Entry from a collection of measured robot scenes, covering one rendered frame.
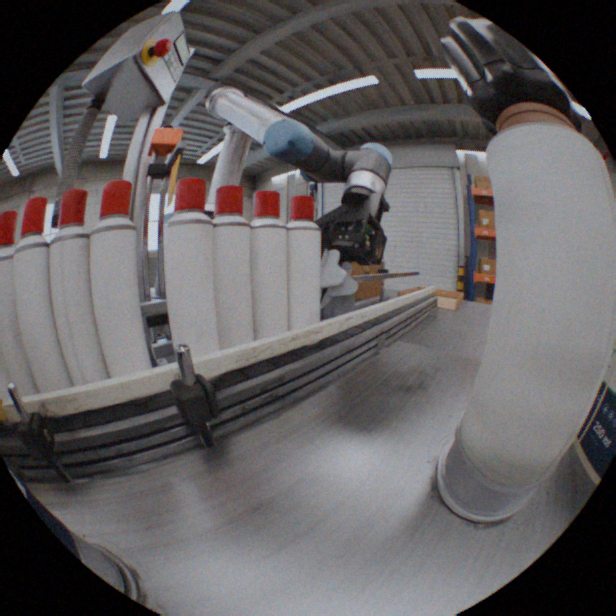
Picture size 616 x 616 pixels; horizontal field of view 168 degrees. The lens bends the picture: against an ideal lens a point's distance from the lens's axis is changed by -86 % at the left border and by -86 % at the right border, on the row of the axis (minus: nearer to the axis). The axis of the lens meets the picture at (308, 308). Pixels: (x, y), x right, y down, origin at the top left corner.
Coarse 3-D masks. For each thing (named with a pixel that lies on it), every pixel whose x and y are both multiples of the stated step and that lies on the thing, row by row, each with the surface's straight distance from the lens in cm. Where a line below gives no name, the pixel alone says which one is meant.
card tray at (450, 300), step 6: (414, 288) 118; (420, 288) 124; (402, 294) 102; (432, 294) 123; (438, 294) 122; (444, 294) 121; (450, 294) 121; (456, 294) 120; (462, 294) 114; (438, 300) 108; (444, 300) 110; (450, 300) 113; (456, 300) 91; (462, 300) 118; (438, 306) 93; (444, 306) 95; (450, 306) 97; (456, 306) 93
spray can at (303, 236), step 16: (304, 208) 30; (288, 224) 30; (304, 224) 29; (288, 240) 29; (304, 240) 29; (320, 240) 31; (288, 256) 29; (304, 256) 29; (320, 256) 31; (288, 272) 29; (304, 272) 29; (320, 272) 31; (288, 288) 30; (304, 288) 29; (320, 288) 31; (288, 304) 30; (304, 304) 29; (288, 320) 31; (304, 320) 30
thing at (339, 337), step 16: (416, 304) 67; (368, 320) 46; (384, 320) 47; (336, 336) 36; (352, 336) 37; (288, 352) 30; (304, 352) 30; (256, 368) 26; (272, 368) 26; (224, 384) 24; (160, 400) 23; (80, 416) 26; (96, 416) 25; (112, 416) 24; (128, 416) 23; (0, 432) 34; (16, 432) 31
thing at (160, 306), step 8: (400, 272) 74; (408, 272) 79; (416, 272) 88; (360, 280) 50; (368, 280) 54; (144, 304) 27; (152, 304) 27; (160, 304) 27; (144, 312) 27; (152, 312) 27; (160, 312) 27
